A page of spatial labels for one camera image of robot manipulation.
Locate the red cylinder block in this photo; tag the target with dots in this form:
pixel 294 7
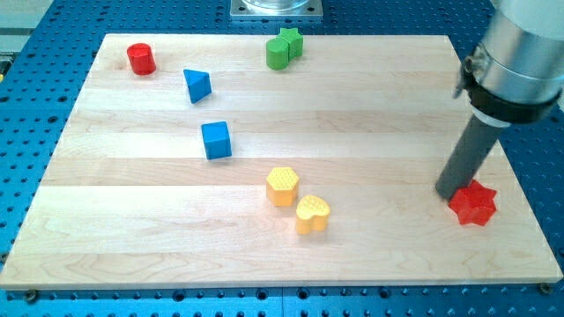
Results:
pixel 141 59

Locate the yellow hexagon block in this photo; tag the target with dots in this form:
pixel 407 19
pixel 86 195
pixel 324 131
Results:
pixel 282 186

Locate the blue triangular prism block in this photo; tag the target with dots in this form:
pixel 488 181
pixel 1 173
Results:
pixel 198 83

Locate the yellow heart block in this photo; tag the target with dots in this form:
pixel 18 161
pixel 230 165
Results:
pixel 312 214

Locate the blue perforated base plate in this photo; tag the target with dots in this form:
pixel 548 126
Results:
pixel 61 42

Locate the green cylinder block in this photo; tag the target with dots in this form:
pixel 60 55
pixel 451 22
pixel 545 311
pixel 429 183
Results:
pixel 277 54

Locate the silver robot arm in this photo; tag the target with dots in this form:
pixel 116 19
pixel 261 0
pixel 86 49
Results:
pixel 515 73

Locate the red star block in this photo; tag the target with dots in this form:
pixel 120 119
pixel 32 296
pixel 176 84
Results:
pixel 473 204

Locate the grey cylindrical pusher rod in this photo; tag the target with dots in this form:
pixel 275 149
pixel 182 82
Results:
pixel 472 148

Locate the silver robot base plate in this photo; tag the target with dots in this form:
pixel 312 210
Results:
pixel 249 9

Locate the blue cube block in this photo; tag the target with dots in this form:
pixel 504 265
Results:
pixel 217 143

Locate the light wooden board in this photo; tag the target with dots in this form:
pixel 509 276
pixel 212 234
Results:
pixel 129 199

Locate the green star block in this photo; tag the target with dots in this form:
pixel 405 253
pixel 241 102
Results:
pixel 294 39

